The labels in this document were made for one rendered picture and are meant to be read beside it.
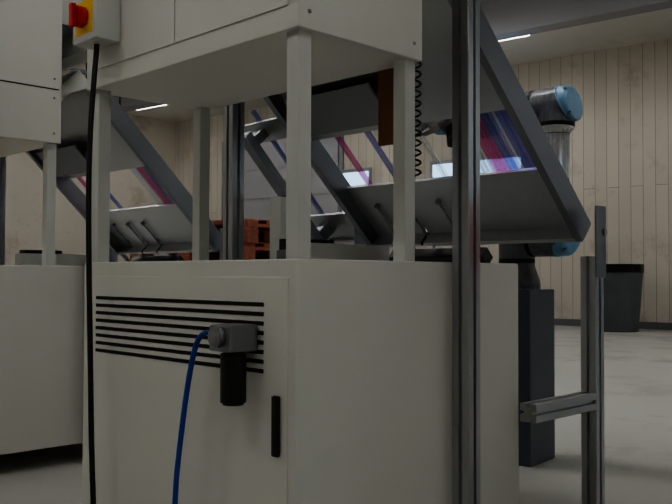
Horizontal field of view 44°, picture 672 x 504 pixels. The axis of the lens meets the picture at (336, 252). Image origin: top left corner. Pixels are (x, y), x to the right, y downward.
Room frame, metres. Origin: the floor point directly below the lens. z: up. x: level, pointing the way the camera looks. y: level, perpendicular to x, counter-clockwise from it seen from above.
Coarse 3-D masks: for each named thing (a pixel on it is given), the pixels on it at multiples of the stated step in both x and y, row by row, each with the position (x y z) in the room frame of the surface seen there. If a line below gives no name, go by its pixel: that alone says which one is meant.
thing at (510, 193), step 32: (352, 192) 2.41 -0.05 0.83; (384, 192) 2.33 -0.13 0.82; (416, 192) 2.26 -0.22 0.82; (448, 192) 2.19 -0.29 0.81; (480, 192) 2.13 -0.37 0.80; (512, 192) 2.07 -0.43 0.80; (544, 192) 2.01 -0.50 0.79; (384, 224) 2.45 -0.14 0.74; (416, 224) 2.37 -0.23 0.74; (448, 224) 2.30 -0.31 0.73; (480, 224) 2.23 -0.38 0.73; (512, 224) 2.16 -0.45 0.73; (544, 224) 2.10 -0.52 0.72
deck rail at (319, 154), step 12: (276, 96) 2.23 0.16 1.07; (276, 108) 2.23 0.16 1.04; (312, 144) 2.32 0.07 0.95; (312, 156) 2.32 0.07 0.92; (324, 156) 2.35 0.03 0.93; (324, 168) 2.35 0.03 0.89; (336, 168) 2.39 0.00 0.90; (324, 180) 2.36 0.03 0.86; (336, 180) 2.39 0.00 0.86; (336, 192) 2.39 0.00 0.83; (348, 192) 2.42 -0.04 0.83; (348, 204) 2.42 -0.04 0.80; (348, 216) 2.44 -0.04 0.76; (360, 216) 2.46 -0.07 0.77; (360, 228) 2.46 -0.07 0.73; (372, 228) 2.49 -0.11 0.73; (372, 240) 2.49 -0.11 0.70
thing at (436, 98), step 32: (448, 32) 1.79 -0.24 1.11; (416, 64) 1.90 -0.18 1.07; (448, 64) 1.86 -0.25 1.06; (480, 64) 1.81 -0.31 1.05; (320, 96) 2.10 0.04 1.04; (352, 96) 2.04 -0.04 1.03; (448, 96) 1.93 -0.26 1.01; (480, 96) 1.88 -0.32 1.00; (320, 128) 2.20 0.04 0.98; (352, 128) 2.13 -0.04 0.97
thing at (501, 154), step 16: (496, 112) 1.91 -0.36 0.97; (480, 128) 1.97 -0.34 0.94; (496, 128) 1.95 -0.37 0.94; (512, 128) 1.92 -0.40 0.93; (480, 144) 2.01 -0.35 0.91; (496, 144) 1.98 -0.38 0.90; (512, 144) 1.96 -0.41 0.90; (480, 160) 2.05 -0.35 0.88; (496, 160) 2.03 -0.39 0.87; (512, 160) 2.00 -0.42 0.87; (528, 160) 1.97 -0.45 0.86
